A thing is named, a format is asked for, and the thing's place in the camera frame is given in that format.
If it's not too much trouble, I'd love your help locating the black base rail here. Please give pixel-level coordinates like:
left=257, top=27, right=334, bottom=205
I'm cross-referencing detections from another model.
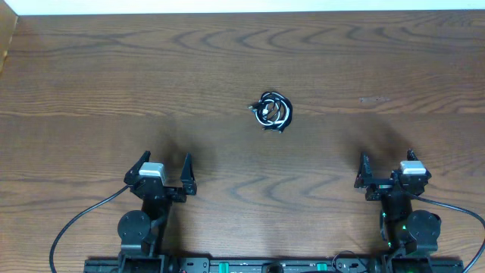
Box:
left=83, top=254, right=464, bottom=273

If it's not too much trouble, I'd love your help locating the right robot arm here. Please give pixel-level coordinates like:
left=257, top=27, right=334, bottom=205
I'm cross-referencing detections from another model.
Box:
left=354, top=150, right=441, bottom=256

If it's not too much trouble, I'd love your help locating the white usb cable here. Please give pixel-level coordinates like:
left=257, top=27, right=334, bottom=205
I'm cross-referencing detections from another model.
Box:
left=255, top=96, right=291, bottom=127

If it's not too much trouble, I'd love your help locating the black usb cable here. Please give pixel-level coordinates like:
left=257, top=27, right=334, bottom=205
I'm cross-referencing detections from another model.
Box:
left=247, top=90, right=293, bottom=133

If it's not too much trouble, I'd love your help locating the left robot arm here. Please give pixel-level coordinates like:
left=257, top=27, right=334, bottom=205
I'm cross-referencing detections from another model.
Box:
left=117, top=151, right=197, bottom=258

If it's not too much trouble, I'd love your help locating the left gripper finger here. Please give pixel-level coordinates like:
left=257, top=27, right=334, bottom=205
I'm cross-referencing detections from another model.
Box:
left=180, top=153, right=197, bottom=196
left=124, top=151, right=151, bottom=185

